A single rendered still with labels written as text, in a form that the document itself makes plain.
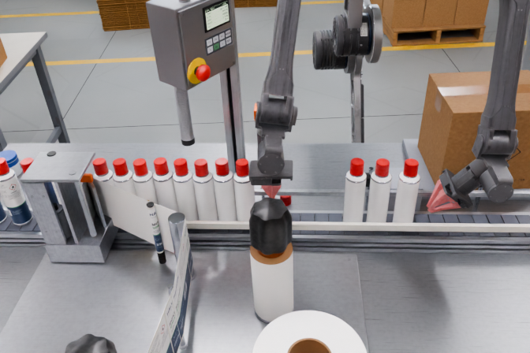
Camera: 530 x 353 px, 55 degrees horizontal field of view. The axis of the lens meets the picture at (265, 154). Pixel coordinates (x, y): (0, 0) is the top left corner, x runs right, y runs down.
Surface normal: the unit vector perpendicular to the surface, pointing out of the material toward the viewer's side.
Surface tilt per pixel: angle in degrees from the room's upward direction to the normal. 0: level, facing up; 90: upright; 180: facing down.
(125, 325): 0
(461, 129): 90
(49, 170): 0
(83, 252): 90
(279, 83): 62
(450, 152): 90
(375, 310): 0
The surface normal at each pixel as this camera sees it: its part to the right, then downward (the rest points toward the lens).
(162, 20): -0.62, 0.47
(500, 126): 0.03, 0.25
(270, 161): 0.02, 0.57
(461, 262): -0.04, -0.82
